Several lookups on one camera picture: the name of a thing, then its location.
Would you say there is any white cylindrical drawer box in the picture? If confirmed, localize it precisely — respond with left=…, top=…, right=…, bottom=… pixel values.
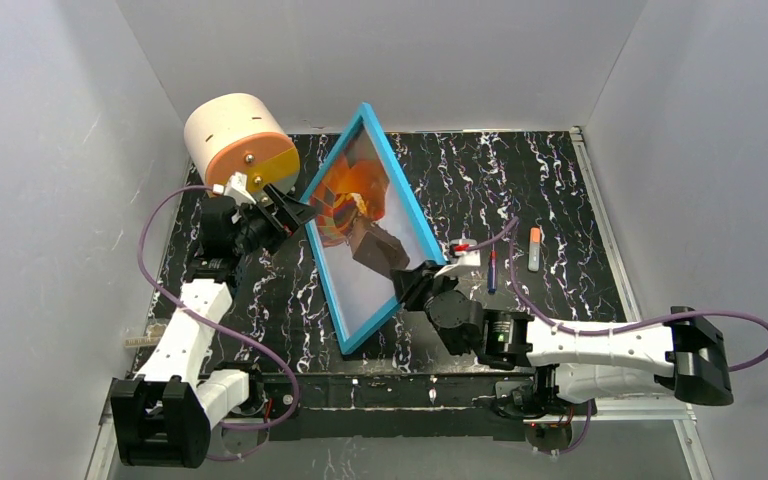
left=184, top=93, right=300, bottom=198

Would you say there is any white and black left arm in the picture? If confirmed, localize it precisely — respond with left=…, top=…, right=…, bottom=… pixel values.
left=110, top=185, right=315, bottom=468

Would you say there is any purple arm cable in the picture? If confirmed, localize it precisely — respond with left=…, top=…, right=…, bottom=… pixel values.
left=137, top=185, right=302, bottom=463
left=463, top=217, right=768, bottom=457

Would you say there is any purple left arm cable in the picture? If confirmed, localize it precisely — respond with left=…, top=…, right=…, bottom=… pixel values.
left=137, top=185, right=302, bottom=463

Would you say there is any hot air balloon photo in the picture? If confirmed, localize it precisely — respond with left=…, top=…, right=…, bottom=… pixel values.
left=311, top=128, right=428, bottom=337

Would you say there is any small clear plastic piece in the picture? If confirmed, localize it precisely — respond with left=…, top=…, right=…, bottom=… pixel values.
left=123, top=322, right=168, bottom=349

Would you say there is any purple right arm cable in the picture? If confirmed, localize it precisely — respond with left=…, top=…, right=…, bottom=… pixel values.
left=463, top=217, right=768, bottom=457

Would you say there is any black front mounting rail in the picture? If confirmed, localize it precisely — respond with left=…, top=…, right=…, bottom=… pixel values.
left=201, top=374, right=574, bottom=444

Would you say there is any blue red screwdriver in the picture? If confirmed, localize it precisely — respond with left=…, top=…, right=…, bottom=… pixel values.
left=487, top=247, right=498, bottom=295

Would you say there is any white orange-capped marker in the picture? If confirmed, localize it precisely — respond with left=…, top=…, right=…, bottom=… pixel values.
left=527, top=226, right=542, bottom=272

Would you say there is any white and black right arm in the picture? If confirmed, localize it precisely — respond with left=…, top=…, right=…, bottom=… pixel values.
left=391, top=261, right=734, bottom=406

